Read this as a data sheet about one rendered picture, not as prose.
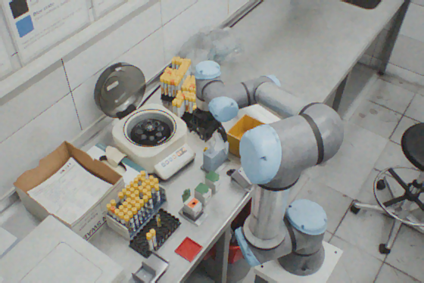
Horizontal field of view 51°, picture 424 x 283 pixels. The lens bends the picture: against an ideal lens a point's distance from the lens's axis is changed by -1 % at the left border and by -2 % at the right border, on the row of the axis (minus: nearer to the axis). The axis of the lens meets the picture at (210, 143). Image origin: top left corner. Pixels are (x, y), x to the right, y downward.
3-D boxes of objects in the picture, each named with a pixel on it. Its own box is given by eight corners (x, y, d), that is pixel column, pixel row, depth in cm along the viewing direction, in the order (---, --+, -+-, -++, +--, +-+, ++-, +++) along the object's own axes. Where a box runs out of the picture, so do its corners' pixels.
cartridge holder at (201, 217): (198, 227, 154) (198, 222, 151) (178, 213, 157) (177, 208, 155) (207, 216, 157) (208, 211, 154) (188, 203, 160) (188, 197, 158)
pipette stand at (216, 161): (213, 177, 168) (214, 160, 161) (200, 168, 171) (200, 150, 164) (230, 162, 174) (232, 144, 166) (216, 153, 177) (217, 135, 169)
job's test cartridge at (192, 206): (194, 220, 154) (194, 209, 149) (184, 213, 156) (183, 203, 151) (201, 213, 156) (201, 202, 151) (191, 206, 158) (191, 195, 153)
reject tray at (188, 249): (191, 262, 145) (191, 261, 144) (174, 251, 147) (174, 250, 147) (203, 247, 148) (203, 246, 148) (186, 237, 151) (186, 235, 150)
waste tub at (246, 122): (253, 166, 173) (255, 148, 165) (224, 150, 178) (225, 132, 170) (271, 144, 180) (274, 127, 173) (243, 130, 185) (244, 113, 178)
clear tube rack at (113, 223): (129, 241, 150) (126, 229, 144) (107, 226, 153) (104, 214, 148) (167, 200, 161) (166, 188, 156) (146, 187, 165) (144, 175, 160)
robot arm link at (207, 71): (200, 78, 129) (191, 60, 134) (201, 106, 137) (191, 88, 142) (226, 72, 131) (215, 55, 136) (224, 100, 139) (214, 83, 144)
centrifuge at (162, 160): (157, 189, 164) (154, 168, 155) (107, 147, 178) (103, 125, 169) (203, 154, 176) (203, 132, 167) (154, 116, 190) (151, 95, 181)
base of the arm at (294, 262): (334, 254, 142) (338, 237, 135) (303, 285, 135) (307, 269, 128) (297, 226, 150) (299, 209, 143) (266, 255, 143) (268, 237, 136)
